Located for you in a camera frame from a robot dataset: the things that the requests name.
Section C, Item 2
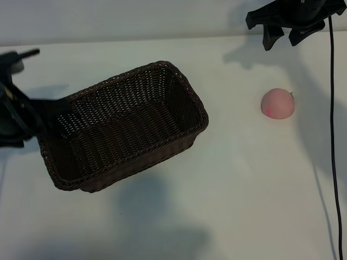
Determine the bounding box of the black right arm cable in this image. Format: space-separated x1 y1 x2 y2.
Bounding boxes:
327 15 344 260

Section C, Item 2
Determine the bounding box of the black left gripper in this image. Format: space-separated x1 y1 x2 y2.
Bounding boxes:
0 48 72 148

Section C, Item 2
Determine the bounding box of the dark brown wicker basket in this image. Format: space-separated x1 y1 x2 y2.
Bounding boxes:
37 60 209 193

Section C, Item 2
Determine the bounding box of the pink peach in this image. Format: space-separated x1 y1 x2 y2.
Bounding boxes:
260 88 296 120

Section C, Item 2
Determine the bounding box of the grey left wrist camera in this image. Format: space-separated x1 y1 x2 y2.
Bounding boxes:
12 60 27 73

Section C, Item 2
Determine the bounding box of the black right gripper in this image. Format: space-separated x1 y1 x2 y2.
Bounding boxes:
245 0 347 51

